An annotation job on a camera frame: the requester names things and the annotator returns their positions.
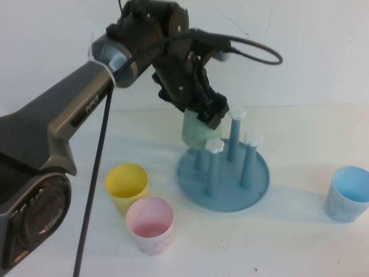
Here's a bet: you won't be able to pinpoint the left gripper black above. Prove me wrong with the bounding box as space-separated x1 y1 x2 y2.
152 40 231 130

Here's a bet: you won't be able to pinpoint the green plastic cup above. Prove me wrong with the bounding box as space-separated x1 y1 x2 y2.
181 108 221 151

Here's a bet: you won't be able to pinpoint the blue cup stand white caps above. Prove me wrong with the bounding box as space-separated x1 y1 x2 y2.
176 106 271 212

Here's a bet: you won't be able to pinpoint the yellow plastic cup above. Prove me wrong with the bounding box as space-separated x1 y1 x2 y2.
106 163 150 217

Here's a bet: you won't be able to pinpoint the pink plastic cup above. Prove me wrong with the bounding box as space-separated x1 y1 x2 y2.
126 197 175 256

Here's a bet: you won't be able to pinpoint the blue plastic cup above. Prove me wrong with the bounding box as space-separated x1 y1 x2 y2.
325 166 369 224

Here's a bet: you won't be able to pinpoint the white zip tie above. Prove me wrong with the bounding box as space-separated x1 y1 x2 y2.
87 33 118 87

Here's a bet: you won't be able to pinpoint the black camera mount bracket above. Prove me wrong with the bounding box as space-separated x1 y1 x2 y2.
189 27 231 60

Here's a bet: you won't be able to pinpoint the black camera cable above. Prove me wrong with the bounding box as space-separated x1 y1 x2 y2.
72 28 284 277

